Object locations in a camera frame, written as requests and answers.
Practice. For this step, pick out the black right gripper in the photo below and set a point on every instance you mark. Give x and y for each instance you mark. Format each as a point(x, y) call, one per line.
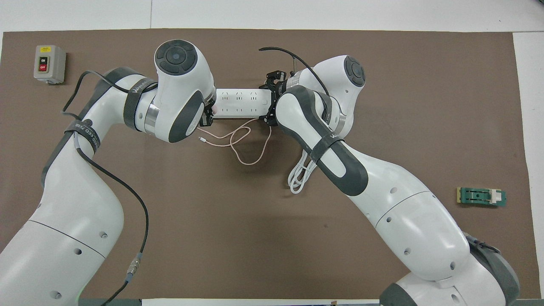
point(284, 85)

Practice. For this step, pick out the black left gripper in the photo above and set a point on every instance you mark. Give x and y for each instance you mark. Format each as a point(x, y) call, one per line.
point(211, 106)

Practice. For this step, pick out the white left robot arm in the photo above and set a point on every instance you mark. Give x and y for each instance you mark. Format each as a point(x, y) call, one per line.
point(76, 191)

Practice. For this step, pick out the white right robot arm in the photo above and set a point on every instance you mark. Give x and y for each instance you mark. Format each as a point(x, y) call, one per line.
point(403, 212)

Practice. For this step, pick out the brown paper table mat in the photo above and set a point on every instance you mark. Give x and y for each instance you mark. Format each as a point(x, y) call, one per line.
point(255, 238)

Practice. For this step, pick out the grey on-off switch box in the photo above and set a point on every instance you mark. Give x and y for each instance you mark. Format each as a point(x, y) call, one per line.
point(53, 68)

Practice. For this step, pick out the green knife switch yellow base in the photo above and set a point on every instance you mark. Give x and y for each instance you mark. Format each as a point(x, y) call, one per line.
point(480, 197)

